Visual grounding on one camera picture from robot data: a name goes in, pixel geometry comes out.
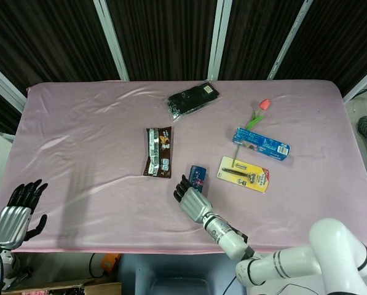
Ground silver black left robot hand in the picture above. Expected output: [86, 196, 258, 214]
[0, 179, 49, 250]

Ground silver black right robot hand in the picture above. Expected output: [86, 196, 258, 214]
[173, 174, 213, 225]

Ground dark blue rectangular box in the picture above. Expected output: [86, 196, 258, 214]
[187, 165, 208, 194]

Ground razor on yellow card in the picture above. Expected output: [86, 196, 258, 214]
[216, 155, 270, 194]

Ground brown snack packet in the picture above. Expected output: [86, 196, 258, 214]
[143, 125, 173, 179]

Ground grey blue chair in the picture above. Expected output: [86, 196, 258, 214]
[118, 253, 242, 295]

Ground brown cardboard box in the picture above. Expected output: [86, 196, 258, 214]
[1, 276, 123, 295]

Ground blue Oreo box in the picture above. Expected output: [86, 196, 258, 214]
[232, 126, 292, 163]

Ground orange plastic object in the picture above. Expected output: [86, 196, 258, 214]
[100, 253, 122, 274]

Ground black socks in plastic bag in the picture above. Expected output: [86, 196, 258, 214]
[167, 81, 221, 122]

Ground pink tablecloth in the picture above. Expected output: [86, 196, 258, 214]
[0, 79, 367, 256]

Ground artificial pink tulip flower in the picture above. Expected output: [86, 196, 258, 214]
[232, 98, 272, 167]

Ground black pleated curtain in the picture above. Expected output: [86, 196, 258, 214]
[0, 0, 367, 136]

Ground black floor cable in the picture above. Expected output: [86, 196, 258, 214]
[88, 252, 110, 279]

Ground white metal frame post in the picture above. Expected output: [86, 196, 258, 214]
[92, 0, 129, 81]
[0, 58, 27, 114]
[266, 0, 314, 81]
[207, 0, 233, 81]
[342, 61, 367, 104]

